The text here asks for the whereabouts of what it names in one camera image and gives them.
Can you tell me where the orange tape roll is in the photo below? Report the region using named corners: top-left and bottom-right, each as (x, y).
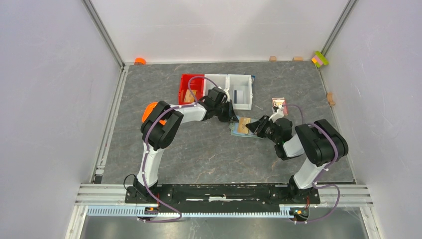
top-left (134, 57), bottom-right (146, 65)

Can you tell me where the striped card in bin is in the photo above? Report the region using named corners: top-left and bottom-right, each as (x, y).
top-left (233, 90), bottom-right (244, 104)

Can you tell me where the red plastic bin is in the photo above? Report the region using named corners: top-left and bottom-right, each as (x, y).
top-left (178, 73), bottom-right (205, 105)

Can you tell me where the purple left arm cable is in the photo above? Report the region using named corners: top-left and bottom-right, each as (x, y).
top-left (136, 76), bottom-right (220, 224)

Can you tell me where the red playing card box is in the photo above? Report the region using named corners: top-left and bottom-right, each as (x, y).
top-left (272, 97), bottom-right (288, 116)

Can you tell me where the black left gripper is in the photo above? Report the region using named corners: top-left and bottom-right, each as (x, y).
top-left (214, 100), bottom-right (238, 124)

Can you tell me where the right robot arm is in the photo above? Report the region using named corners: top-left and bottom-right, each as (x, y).
top-left (246, 116), bottom-right (348, 203)

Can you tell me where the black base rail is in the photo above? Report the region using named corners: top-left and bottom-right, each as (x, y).
top-left (125, 183), bottom-right (320, 205)

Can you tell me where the orange curved toy track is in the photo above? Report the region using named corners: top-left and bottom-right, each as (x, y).
top-left (142, 101), bottom-right (170, 127)

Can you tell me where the wooden piece in red bin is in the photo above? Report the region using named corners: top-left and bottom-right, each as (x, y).
top-left (182, 89), bottom-right (197, 104)

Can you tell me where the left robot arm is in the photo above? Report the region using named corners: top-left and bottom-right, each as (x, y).
top-left (133, 87), bottom-right (239, 203)

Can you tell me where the white bin left compartment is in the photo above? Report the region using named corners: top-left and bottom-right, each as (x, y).
top-left (204, 74), bottom-right (229, 96)

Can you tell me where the gold credit card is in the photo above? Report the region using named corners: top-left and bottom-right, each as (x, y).
top-left (237, 117), bottom-right (251, 134)

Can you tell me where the white bin right compartment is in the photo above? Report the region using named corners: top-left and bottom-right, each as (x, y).
top-left (226, 74), bottom-right (253, 111)

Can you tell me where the wooden arch block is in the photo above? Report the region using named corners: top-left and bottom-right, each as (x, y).
top-left (326, 92), bottom-right (336, 107)

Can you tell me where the white bin compartment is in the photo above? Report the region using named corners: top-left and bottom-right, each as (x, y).
top-left (226, 74), bottom-right (253, 111)
top-left (204, 74), bottom-right (229, 96)

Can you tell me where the multicolour toy brick stack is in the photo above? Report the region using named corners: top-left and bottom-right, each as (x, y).
top-left (311, 51), bottom-right (329, 68)

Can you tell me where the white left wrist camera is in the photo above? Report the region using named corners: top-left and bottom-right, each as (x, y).
top-left (219, 87), bottom-right (230, 102)

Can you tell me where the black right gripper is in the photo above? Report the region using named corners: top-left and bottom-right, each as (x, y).
top-left (245, 115), bottom-right (280, 144)

